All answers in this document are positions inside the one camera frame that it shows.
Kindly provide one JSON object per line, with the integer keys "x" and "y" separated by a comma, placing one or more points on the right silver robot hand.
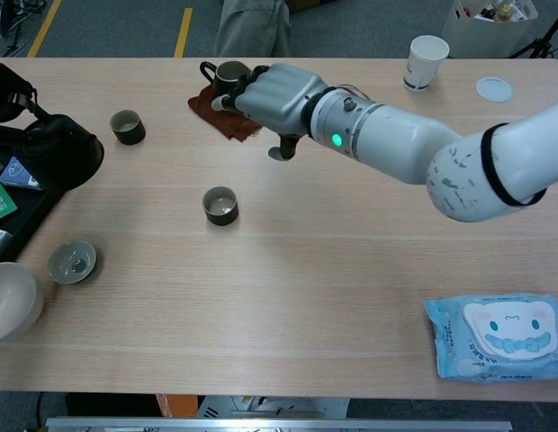
{"x": 279, "y": 99}

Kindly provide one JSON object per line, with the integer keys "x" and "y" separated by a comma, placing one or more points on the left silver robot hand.
{"x": 9, "y": 94}

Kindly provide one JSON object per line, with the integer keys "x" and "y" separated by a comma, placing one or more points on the black cast iron teapot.
{"x": 67, "y": 157}

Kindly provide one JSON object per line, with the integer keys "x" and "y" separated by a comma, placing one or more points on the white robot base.
{"x": 270, "y": 405}

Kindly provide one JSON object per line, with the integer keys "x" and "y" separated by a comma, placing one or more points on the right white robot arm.
{"x": 396, "y": 139}

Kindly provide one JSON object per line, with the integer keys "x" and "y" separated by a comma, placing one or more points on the teapot lid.
{"x": 72, "y": 265}

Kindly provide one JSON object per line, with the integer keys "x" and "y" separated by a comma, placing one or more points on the brown folded tea cloth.
{"x": 234, "y": 128}

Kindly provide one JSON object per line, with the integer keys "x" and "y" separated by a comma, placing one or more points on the person legs in khaki trousers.
{"x": 252, "y": 27}

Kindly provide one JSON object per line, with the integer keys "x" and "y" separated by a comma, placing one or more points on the blue and white tea box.
{"x": 15, "y": 173}

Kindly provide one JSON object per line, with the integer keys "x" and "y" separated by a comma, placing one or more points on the green tea packet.
{"x": 0, "y": 202}

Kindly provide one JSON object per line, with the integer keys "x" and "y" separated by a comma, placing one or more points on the black tray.
{"x": 31, "y": 211}

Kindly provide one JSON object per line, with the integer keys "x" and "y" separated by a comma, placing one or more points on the white paper cup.
{"x": 420, "y": 67}

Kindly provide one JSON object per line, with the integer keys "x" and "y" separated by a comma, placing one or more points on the large beige bowl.
{"x": 13, "y": 301}

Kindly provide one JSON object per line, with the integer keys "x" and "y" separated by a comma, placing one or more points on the white bag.
{"x": 481, "y": 36}

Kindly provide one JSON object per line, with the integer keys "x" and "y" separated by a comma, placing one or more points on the white round plastic lid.
{"x": 494, "y": 89}

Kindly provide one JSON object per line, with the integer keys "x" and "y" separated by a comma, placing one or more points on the black tripod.
{"x": 537, "y": 45}

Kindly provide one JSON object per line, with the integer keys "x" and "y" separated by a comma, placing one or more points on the blue wet wipes pack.
{"x": 486, "y": 337}

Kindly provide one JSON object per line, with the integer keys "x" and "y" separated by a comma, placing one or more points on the orange panel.
{"x": 180, "y": 405}

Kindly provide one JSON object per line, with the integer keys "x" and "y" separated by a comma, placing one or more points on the aluminium profile rail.
{"x": 279, "y": 425}

